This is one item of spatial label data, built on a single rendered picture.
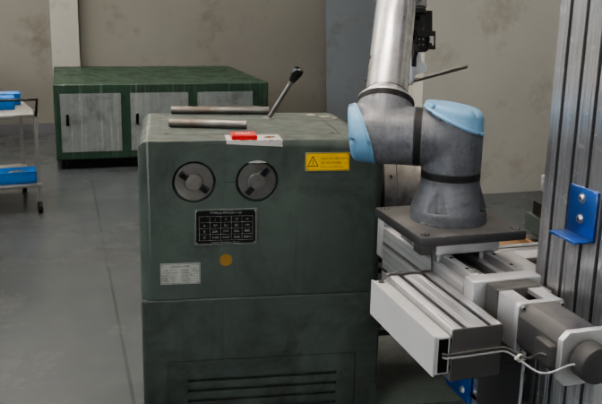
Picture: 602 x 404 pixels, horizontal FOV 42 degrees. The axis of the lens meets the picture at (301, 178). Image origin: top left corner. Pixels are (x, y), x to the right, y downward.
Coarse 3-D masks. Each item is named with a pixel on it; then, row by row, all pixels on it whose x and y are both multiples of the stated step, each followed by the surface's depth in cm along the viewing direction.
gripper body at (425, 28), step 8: (416, 8) 216; (424, 8) 217; (416, 16) 221; (424, 16) 218; (432, 16) 219; (416, 24) 218; (424, 24) 219; (432, 24) 220; (416, 32) 217; (424, 32) 217; (432, 32) 218; (424, 40) 218; (424, 48) 218; (432, 48) 218
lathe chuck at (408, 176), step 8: (400, 168) 204; (408, 168) 204; (416, 168) 205; (400, 176) 204; (408, 176) 204; (416, 176) 204; (400, 184) 203; (408, 184) 204; (416, 184) 204; (400, 192) 204; (408, 192) 204; (400, 200) 204; (408, 200) 204
